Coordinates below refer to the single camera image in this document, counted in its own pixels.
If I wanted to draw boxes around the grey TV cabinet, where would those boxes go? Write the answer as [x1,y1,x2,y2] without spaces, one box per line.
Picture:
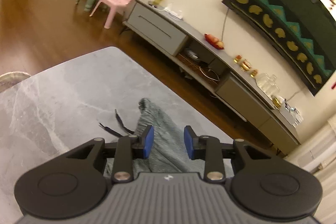
[122,0,302,146]

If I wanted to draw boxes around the wall television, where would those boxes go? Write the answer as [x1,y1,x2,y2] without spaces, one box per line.
[222,0,336,96]

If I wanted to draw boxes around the pink plastic chair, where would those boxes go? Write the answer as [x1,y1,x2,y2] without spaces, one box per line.
[90,0,141,29]

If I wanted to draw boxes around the grey pants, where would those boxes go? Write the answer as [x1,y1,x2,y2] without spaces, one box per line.
[99,98,234,180]

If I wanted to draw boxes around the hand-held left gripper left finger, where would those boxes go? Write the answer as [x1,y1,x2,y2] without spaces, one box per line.
[66,125,154,184]

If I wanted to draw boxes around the white tissue packet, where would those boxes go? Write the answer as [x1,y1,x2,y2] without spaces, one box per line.
[164,4,183,20]

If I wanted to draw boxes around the beige round stool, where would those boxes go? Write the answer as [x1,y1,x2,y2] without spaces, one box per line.
[0,71,31,93]

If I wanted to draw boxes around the grey television cable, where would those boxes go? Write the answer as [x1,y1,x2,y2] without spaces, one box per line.
[222,7,230,41]

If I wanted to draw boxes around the white storage box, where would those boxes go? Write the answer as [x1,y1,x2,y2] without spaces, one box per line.
[280,101,305,125]

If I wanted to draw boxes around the clear glass jar set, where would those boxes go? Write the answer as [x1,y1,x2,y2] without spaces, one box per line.
[256,73,279,96]

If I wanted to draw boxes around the gold tissue box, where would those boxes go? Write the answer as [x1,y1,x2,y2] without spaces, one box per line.
[272,95,285,109]

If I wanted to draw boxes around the red fruit plate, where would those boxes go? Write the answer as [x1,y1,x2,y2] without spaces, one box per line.
[204,34,225,50]

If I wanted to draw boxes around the white standing air conditioner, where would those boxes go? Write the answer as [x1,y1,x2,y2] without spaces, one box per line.
[285,119,336,174]

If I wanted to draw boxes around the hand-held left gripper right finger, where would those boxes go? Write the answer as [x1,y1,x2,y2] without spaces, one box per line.
[184,125,275,183]

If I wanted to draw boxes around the metal bowl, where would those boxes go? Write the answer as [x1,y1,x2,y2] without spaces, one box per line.
[184,49,200,59]

